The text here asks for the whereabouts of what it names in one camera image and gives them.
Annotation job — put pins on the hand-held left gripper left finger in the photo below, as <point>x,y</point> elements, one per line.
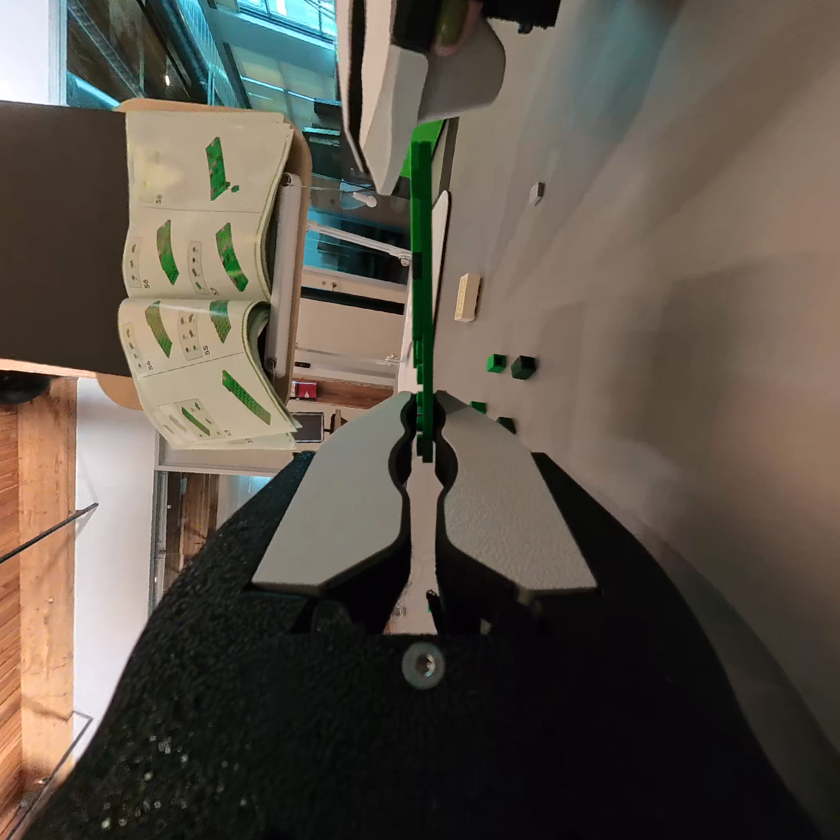
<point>341,499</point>

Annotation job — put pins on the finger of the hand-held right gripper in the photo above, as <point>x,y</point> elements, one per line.
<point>349,65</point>
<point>397,111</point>

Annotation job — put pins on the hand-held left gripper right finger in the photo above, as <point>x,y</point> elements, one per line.
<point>512,518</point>

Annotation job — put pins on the long green tiled brick plate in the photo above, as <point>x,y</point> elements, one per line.
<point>423,295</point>

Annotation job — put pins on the grey desk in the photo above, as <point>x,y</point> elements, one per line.
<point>656,328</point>

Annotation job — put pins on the person's right hand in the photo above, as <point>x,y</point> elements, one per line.
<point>456,26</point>

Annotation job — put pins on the small monitor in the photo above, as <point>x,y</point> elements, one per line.
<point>308,426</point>

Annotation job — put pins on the small red box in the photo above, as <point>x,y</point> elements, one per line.
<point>306,390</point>

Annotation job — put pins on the scattered loose green bricks group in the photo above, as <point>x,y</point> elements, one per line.
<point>523,366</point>

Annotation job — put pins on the open building instruction booklet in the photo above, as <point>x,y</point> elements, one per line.
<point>197,170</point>

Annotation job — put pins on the cream rectangular brick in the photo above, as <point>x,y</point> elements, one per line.
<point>467,297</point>

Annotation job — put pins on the black panel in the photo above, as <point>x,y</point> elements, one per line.
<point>59,229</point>

